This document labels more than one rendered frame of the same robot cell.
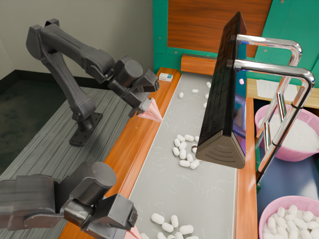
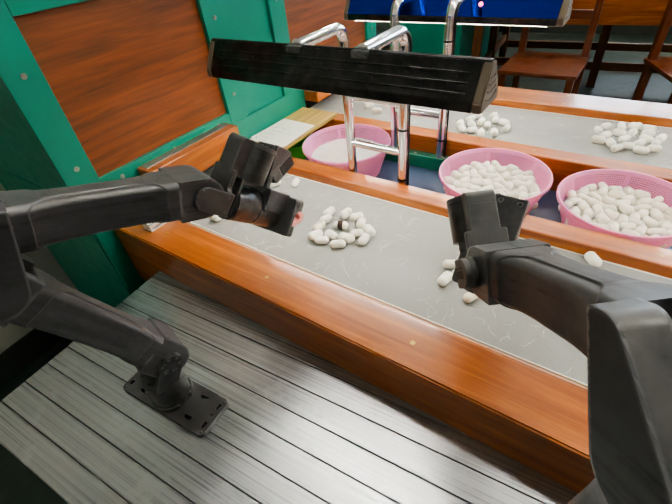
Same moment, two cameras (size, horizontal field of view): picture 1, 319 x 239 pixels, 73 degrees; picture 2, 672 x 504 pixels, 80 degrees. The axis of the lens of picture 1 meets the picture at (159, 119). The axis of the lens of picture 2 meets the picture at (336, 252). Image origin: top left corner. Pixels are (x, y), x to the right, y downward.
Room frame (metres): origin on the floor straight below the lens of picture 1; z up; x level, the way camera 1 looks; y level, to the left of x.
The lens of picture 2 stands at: (0.23, 0.58, 1.30)
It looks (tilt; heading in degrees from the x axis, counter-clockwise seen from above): 40 degrees down; 292
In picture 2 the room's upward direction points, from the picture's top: 7 degrees counter-clockwise
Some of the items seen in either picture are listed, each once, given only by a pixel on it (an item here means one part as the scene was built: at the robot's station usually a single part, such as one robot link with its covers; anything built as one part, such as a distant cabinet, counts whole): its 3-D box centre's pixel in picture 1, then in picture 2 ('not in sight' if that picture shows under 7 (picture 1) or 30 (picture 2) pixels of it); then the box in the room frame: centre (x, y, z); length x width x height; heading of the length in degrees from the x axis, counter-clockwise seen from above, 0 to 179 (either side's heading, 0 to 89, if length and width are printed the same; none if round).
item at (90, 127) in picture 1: (85, 122); (167, 384); (0.68, 0.32, 0.71); 0.20 x 0.07 x 0.08; 168
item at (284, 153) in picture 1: (286, 133); (347, 156); (0.60, -0.50, 0.72); 0.27 x 0.27 x 0.10
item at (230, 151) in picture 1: (232, 61); (327, 66); (0.52, -0.19, 1.08); 0.62 x 0.08 x 0.07; 163
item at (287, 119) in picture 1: (246, 119); (357, 138); (0.49, -0.26, 0.90); 0.20 x 0.19 x 0.45; 163
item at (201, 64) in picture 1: (212, 66); (194, 156); (0.95, -0.26, 0.83); 0.30 x 0.06 x 0.07; 73
